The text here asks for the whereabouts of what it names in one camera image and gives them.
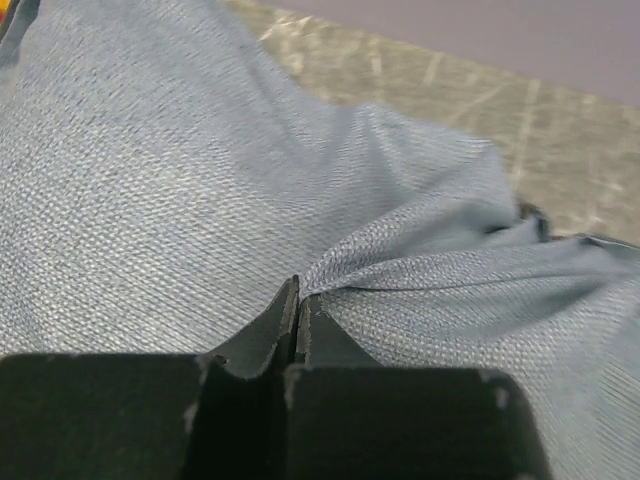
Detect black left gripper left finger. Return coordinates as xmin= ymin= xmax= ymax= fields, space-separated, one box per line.
xmin=1 ymin=279 xmax=299 ymax=479

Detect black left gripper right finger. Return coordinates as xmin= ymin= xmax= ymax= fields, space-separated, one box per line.
xmin=287 ymin=296 xmax=551 ymax=479

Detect grey striped pillowcase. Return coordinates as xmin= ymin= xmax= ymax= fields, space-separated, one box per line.
xmin=1 ymin=1 xmax=639 ymax=479

